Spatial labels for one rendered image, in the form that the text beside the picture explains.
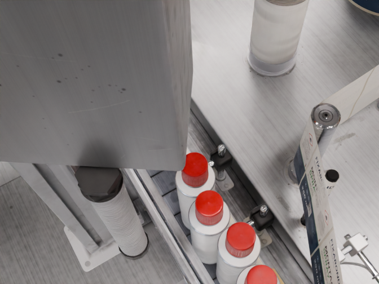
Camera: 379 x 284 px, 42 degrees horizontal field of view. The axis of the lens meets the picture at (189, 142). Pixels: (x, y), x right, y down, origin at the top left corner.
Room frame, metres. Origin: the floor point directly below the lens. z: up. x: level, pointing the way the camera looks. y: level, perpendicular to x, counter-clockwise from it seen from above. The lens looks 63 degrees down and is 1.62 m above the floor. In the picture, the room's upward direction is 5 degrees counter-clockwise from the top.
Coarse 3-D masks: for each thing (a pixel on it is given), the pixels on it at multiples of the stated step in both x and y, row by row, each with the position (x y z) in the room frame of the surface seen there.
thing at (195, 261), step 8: (144, 176) 0.28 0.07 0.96; (144, 184) 0.27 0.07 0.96; (152, 184) 0.27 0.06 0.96; (152, 192) 0.25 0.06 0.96; (160, 200) 0.24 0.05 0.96; (160, 208) 0.23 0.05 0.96; (168, 208) 0.23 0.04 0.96; (168, 216) 0.22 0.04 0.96; (168, 224) 0.21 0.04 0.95; (176, 224) 0.20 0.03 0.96; (176, 232) 0.19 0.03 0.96; (184, 240) 0.18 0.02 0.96; (184, 248) 0.17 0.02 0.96; (192, 248) 0.17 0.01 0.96; (192, 256) 0.16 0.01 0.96; (192, 264) 0.15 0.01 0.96; (200, 264) 0.15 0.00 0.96; (200, 272) 0.14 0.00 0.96; (208, 280) 0.12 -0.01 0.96
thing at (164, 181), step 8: (152, 176) 0.31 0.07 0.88; (160, 176) 0.31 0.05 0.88; (168, 176) 0.31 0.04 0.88; (160, 184) 0.30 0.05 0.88; (168, 184) 0.30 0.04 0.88; (160, 192) 0.28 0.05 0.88; (168, 192) 0.28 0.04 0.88; (176, 192) 0.28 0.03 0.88; (152, 200) 0.27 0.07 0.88; (168, 200) 0.27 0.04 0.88; (176, 200) 0.27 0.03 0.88; (176, 208) 0.25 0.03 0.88; (176, 216) 0.24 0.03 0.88; (184, 232) 0.21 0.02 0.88; (176, 240) 0.20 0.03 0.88; (208, 264) 0.16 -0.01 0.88; (216, 264) 0.16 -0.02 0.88; (208, 272) 0.15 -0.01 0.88; (200, 280) 0.14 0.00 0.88; (216, 280) 0.14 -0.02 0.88
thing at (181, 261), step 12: (132, 168) 0.33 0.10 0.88; (132, 180) 0.31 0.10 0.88; (144, 192) 0.29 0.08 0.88; (144, 204) 0.27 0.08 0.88; (156, 216) 0.24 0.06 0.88; (168, 228) 0.24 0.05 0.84; (168, 240) 0.21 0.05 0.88; (180, 252) 0.18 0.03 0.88; (180, 264) 0.17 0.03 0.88; (264, 264) 0.16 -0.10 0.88; (192, 276) 0.15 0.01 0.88
